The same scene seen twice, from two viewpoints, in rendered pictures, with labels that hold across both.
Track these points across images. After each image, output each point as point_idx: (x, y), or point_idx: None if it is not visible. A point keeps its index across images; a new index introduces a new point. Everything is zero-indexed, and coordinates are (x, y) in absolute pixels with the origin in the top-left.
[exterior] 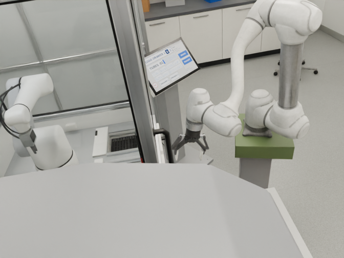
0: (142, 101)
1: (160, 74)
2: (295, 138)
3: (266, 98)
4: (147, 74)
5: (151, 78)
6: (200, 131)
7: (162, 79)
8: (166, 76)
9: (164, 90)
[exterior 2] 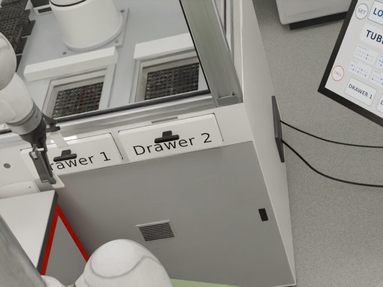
0: None
1: (370, 68)
2: None
3: (87, 268)
4: (183, 8)
5: (347, 54)
6: (20, 135)
7: (363, 80)
8: (378, 85)
9: (341, 103)
